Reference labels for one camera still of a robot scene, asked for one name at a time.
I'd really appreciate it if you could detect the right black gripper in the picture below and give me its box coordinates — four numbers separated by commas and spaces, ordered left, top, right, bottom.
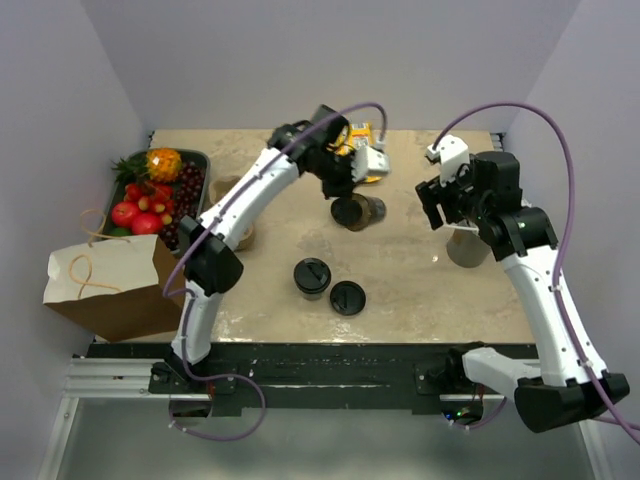
417, 155, 489, 230

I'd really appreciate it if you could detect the dark coffee cup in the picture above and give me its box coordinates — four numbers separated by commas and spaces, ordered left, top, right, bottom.
300, 287, 326, 301
347, 194, 387, 231

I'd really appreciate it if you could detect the black cup lid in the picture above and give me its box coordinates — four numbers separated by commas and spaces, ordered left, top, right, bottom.
293, 257, 332, 290
330, 197, 363, 227
329, 280, 367, 316

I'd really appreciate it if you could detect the brown paper bag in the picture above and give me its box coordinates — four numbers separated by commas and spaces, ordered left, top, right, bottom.
43, 216, 184, 343

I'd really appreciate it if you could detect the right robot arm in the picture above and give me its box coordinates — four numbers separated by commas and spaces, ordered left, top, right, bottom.
416, 151, 630, 433

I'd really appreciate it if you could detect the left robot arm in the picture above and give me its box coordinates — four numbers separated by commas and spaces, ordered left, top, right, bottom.
163, 102, 379, 392

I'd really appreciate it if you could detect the yellow snack bag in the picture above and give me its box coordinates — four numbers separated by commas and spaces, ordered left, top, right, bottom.
334, 122, 374, 156

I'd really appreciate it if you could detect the grey straw holder cup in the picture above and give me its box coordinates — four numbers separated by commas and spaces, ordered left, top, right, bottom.
446, 229, 491, 269

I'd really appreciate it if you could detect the cardboard cup carrier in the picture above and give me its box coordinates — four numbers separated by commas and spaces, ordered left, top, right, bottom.
208, 175, 255, 251

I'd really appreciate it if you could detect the purple grapes bunch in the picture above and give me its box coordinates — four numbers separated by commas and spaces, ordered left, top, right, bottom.
159, 162, 206, 251

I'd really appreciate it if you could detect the orange toy pineapple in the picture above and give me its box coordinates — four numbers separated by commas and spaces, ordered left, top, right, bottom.
145, 148, 182, 184

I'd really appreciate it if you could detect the small red fruits cluster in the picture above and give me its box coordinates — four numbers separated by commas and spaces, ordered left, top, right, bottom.
124, 182, 174, 225

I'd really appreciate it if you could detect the red apple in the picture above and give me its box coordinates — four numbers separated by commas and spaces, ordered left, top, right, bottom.
111, 201, 141, 228
130, 213, 164, 235

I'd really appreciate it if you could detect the black fruit tray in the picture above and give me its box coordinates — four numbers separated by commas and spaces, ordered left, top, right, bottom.
103, 149, 210, 255

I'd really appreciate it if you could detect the green lime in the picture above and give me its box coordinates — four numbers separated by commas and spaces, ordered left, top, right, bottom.
108, 227, 132, 238

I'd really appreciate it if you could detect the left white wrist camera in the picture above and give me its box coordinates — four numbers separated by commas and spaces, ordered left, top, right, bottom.
351, 146, 391, 183

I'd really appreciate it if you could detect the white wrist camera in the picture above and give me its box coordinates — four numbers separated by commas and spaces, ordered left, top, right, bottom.
425, 134, 470, 186
351, 146, 391, 183

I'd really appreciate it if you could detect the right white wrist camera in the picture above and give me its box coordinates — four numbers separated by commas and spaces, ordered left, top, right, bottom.
425, 134, 470, 186

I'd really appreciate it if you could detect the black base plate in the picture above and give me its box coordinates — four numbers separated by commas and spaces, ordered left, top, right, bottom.
147, 342, 557, 419

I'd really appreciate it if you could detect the aluminium frame rail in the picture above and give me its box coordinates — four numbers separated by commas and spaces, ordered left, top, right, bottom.
62, 355, 594, 401

